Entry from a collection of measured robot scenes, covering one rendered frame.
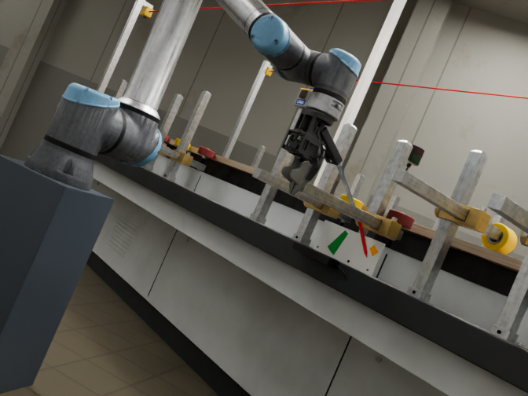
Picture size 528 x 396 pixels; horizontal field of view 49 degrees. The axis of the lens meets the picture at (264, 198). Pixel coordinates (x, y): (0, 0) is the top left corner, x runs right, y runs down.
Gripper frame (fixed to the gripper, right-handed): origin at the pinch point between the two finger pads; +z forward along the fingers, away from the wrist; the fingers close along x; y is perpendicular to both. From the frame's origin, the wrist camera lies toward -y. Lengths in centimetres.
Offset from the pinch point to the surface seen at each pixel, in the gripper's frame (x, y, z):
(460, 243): 17, -50, -6
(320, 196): 1.5, -7.6, -1.5
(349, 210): 1.5, -19.3, -1.7
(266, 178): -23.5, -8.0, -1.2
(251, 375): -46, -56, 67
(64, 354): -75, 3, 82
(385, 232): 4.4, -33.4, -0.5
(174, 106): -152, -35, -22
